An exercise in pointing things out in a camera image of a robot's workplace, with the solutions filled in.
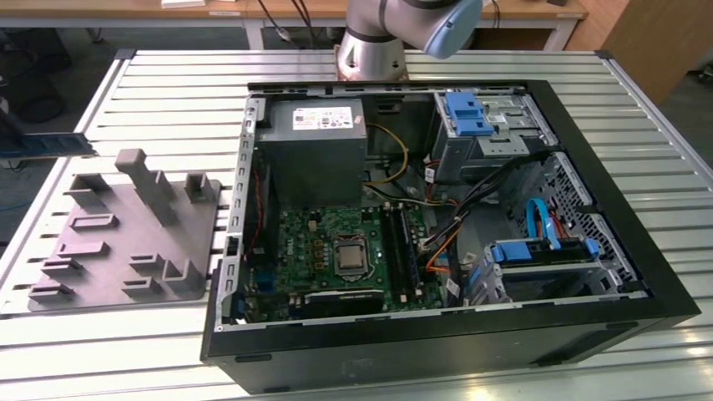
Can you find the blue RAM stick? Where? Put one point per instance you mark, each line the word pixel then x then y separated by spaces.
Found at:
pixel 50 145

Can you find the grey power supply unit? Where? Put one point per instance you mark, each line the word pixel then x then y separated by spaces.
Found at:
pixel 312 167

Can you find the silver CPU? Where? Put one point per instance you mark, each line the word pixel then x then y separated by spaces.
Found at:
pixel 352 257

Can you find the metal disk cage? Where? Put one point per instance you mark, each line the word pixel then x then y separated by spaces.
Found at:
pixel 558 284

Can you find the white board power connector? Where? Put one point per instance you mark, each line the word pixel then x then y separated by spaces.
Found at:
pixel 424 244

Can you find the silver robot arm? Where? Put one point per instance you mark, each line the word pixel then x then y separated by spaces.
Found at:
pixel 368 46

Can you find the black graphics card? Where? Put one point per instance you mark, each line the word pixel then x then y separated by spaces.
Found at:
pixel 346 305

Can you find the blue optical drive latch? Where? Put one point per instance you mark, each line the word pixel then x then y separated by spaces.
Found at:
pixel 468 121

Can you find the grey metal drive cage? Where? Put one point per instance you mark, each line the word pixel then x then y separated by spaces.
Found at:
pixel 502 148

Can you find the hard disk in blue carrier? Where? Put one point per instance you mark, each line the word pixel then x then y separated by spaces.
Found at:
pixel 518 252

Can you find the wooden cabinet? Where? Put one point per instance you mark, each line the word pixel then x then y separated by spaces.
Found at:
pixel 658 42

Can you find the green motherboard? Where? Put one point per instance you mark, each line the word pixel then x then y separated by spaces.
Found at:
pixel 300 250

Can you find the grey parts rack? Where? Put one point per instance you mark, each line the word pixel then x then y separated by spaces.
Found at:
pixel 139 234

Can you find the black PC case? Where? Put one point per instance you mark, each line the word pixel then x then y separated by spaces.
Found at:
pixel 446 355

